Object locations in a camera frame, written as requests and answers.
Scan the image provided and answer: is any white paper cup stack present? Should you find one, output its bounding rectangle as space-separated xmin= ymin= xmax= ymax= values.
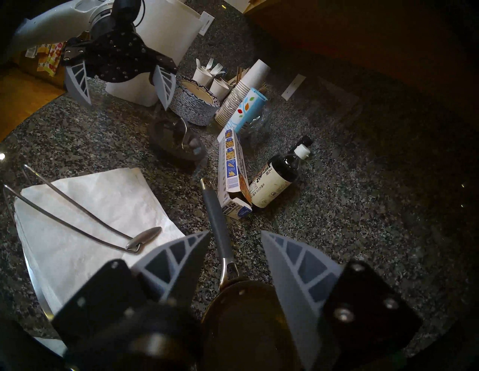
xmin=215 ymin=59 xmax=271 ymax=126

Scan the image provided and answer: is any white wall outlet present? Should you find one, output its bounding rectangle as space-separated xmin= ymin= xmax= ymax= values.
xmin=281 ymin=74 xmax=306 ymax=101

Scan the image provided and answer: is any white napkin stack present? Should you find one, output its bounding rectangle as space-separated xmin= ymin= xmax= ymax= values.
xmin=14 ymin=167 xmax=186 ymax=315

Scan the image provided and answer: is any white paper towel roll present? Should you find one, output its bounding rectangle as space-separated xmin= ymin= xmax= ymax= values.
xmin=105 ymin=0 xmax=204 ymax=107

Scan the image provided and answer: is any metal wire napkin holder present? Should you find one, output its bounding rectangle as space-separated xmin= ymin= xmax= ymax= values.
xmin=2 ymin=164 xmax=163 ymax=358

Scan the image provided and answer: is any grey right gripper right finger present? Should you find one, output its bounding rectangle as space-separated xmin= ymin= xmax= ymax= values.
xmin=261 ymin=231 xmax=345 ymax=370

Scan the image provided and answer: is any soy sauce bottle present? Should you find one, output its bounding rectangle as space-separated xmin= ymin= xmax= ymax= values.
xmin=249 ymin=144 xmax=312 ymax=209

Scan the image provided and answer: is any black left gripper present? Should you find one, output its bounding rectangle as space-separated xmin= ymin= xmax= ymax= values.
xmin=62 ymin=28 xmax=178 ymax=111

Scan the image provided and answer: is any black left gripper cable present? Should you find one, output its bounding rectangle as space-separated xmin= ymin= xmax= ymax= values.
xmin=133 ymin=0 xmax=147 ymax=28

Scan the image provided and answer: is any white light switch plate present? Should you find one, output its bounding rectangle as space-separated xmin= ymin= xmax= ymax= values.
xmin=198 ymin=11 xmax=216 ymax=36

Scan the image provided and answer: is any leaf print cylindrical canister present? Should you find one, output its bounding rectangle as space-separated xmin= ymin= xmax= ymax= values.
xmin=226 ymin=88 xmax=268 ymax=133

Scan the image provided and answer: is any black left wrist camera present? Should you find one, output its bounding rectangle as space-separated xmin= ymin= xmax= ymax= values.
xmin=112 ymin=0 xmax=143 ymax=24

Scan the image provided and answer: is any cup of wooden sticks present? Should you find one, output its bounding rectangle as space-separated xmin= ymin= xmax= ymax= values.
xmin=228 ymin=67 xmax=268 ymax=93

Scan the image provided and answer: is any dark frying pan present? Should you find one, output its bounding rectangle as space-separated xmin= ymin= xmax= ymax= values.
xmin=200 ymin=178 xmax=300 ymax=371

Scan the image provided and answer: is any colourful hanging cloth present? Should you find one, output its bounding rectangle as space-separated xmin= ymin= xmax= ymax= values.
xmin=25 ymin=43 xmax=66 ymax=77

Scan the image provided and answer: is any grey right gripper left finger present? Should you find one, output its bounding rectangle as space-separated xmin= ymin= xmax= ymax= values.
xmin=131 ymin=231 xmax=212 ymax=303

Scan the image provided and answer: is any long white blue wrap box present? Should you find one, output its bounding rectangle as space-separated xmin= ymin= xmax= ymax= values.
xmin=217 ymin=127 xmax=253 ymax=220

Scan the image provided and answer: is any white cup with forks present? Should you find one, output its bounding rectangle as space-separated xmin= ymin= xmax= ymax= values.
xmin=192 ymin=67 xmax=214 ymax=87

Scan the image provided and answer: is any blue patterned paper bowl stack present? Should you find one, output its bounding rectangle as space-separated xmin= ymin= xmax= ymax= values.
xmin=168 ymin=75 xmax=221 ymax=126

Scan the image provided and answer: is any black pot lid metal handle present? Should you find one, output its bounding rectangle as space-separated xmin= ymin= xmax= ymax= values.
xmin=147 ymin=107 xmax=207 ymax=162

